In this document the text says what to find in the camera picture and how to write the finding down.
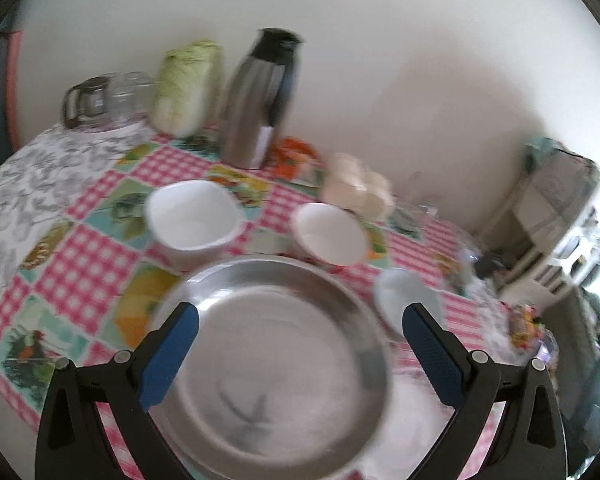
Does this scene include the white plastic rack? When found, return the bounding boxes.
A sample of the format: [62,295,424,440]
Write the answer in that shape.
[480,195,600,302]

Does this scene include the glass coffee pot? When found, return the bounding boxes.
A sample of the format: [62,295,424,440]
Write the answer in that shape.
[61,76,113,131]

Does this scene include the napa cabbage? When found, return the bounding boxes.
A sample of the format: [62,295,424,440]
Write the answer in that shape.
[152,40,225,137]

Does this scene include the orange snack packet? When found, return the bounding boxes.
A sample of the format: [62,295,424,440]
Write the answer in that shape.
[272,136,326,183]

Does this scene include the clear glass mug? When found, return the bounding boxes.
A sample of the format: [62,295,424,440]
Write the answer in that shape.
[406,172,438,218]

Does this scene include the clear drinking glass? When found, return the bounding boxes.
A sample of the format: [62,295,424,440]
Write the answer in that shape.
[130,71,157,113]
[109,74,137,120]

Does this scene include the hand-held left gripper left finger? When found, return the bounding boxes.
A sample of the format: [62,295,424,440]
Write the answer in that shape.
[36,302,201,480]

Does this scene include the stainless steel thermos jug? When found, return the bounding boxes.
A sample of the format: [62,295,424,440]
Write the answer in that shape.
[220,27,303,170]

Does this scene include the medium white bowl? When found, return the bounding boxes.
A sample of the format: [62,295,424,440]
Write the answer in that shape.
[291,202,371,267]

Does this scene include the large white bowl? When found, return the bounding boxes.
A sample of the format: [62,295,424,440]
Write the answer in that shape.
[146,180,243,271]

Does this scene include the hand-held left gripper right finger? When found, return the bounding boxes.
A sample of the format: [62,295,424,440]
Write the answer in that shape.
[401,302,568,480]

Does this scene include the small white bowl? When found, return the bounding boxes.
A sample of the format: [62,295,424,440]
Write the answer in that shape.
[372,267,446,336]

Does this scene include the grey floral tablecloth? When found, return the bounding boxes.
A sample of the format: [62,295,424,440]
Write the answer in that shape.
[0,122,151,321]

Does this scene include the pink door frame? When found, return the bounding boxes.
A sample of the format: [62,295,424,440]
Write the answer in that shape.
[5,29,27,152]

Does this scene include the white and teal bag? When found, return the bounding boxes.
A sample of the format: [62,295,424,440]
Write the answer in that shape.
[517,135,600,241]

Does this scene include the colourful snack packets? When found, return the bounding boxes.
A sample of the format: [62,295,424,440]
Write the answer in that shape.
[507,305,547,352]

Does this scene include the white tray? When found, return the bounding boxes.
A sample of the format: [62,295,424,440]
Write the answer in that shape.
[65,110,151,137]

